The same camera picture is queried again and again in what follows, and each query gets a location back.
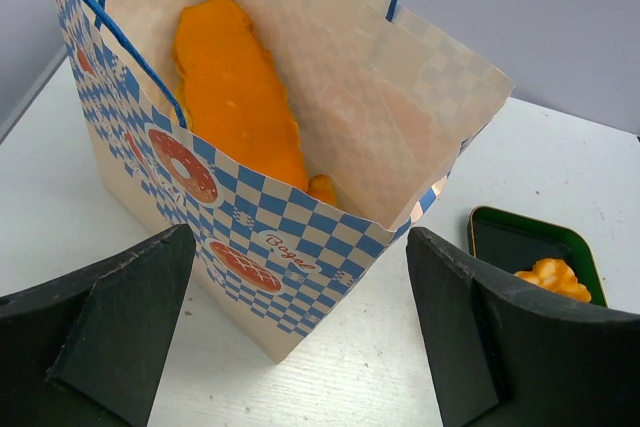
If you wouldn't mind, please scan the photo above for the black gold-rimmed tray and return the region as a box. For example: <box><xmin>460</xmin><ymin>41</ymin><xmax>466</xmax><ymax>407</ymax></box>
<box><xmin>467</xmin><ymin>206</ymin><xmax>607</xmax><ymax>307</ymax></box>

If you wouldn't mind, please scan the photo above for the blue checkered paper bag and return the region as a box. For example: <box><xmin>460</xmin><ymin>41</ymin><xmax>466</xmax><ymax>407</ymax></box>
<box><xmin>55</xmin><ymin>0</ymin><xmax>514</xmax><ymax>361</ymax></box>

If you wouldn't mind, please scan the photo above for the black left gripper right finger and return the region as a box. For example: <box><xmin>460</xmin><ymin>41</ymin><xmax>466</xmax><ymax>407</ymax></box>
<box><xmin>406</xmin><ymin>227</ymin><xmax>639</xmax><ymax>426</ymax></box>

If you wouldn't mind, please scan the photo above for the twisted orange bread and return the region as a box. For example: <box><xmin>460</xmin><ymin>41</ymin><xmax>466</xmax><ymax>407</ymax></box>
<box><xmin>515</xmin><ymin>258</ymin><xmax>592</xmax><ymax>302</ymax></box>

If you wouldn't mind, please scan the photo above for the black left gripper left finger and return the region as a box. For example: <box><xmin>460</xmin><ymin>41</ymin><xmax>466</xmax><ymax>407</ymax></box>
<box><xmin>1</xmin><ymin>224</ymin><xmax>195</xmax><ymax>426</ymax></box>

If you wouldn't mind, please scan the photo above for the large orange bread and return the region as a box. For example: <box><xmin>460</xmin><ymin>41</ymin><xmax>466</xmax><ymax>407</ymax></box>
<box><xmin>172</xmin><ymin>0</ymin><xmax>338</xmax><ymax>205</ymax></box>

